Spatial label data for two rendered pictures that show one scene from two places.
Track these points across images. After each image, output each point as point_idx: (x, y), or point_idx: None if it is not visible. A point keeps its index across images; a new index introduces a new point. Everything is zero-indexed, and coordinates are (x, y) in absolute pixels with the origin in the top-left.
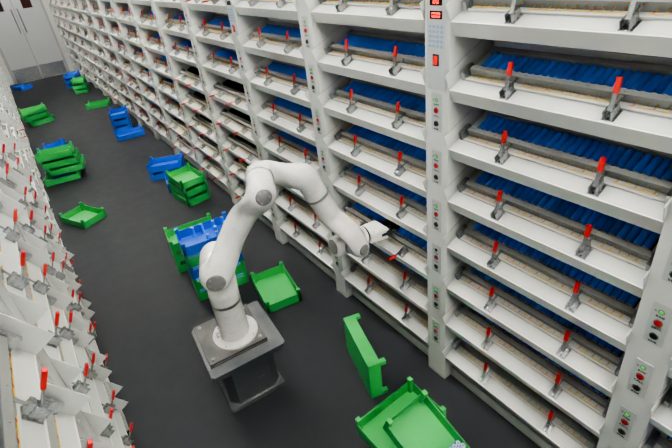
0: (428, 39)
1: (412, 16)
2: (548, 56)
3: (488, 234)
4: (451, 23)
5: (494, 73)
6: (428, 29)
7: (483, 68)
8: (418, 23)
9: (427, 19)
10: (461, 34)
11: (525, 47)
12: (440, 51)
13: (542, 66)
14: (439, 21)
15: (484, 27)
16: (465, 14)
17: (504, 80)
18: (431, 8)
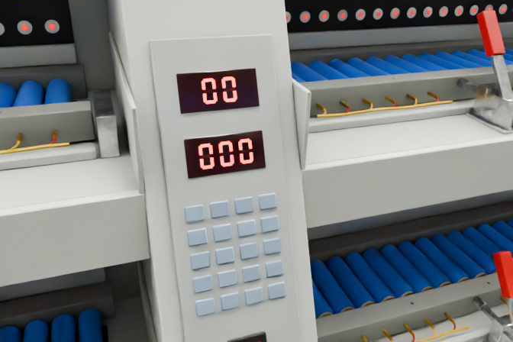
0: (189, 281)
1: (25, 198)
2: (435, 227)
3: None
4: (307, 176)
5: (407, 314)
6: (184, 232)
7: (355, 316)
8: (90, 222)
9: (172, 185)
10: (338, 213)
11: (359, 226)
12: (272, 313)
13: (461, 250)
14: (250, 179)
15: (447, 160)
16: (312, 141)
17: (431, 323)
18: (194, 128)
